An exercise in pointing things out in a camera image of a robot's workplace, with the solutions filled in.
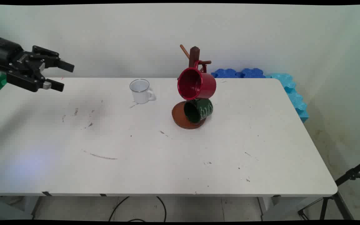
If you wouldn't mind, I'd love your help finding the brown wooden mug tree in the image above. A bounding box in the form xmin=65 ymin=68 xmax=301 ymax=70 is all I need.
xmin=172 ymin=44 xmax=212 ymax=130

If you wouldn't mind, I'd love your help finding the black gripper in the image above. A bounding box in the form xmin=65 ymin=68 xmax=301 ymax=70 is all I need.
xmin=0 ymin=32 xmax=75 ymax=93

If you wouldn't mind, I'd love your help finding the white table leg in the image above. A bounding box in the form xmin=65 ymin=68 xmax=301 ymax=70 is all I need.
xmin=0 ymin=196 xmax=42 ymax=221
xmin=257 ymin=196 xmax=322 ymax=222

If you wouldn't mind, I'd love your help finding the red enamel mug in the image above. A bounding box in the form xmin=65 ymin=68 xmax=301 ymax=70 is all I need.
xmin=177 ymin=60 xmax=217 ymax=101

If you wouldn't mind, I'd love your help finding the black floor cable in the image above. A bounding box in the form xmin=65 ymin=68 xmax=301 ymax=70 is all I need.
xmin=108 ymin=196 xmax=167 ymax=222

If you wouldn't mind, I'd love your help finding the green enamel mug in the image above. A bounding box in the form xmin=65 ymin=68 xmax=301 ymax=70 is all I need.
xmin=183 ymin=98 xmax=214 ymax=123

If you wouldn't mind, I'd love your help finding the dark blue foam mat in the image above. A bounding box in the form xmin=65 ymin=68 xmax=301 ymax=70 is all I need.
xmin=241 ymin=68 xmax=266 ymax=78
xmin=211 ymin=68 xmax=242 ymax=78

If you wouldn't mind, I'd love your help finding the white enamel mug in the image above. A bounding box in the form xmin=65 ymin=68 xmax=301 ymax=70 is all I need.
xmin=129 ymin=79 xmax=156 ymax=104

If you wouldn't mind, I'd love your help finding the light blue foam mat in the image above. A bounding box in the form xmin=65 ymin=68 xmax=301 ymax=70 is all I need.
xmin=265 ymin=73 xmax=309 ymax=123

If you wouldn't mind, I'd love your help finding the black camera tripod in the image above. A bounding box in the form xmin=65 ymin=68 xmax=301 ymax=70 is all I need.
xmin=298 ymin=156 xmax=360 ymax=221

